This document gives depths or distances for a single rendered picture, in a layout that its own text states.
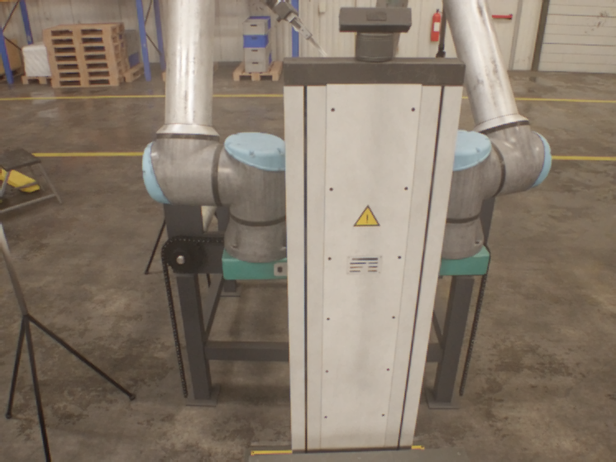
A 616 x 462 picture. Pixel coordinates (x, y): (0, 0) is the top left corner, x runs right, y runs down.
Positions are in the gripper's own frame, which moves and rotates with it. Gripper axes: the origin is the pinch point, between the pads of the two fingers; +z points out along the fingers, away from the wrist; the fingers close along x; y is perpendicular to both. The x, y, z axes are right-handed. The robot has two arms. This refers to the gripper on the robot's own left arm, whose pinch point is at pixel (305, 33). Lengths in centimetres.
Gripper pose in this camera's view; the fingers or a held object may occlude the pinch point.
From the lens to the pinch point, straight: 199.6
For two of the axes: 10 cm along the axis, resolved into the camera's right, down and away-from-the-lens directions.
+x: -2.0, 2.9, -9.4
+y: -7.2, 6.0, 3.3
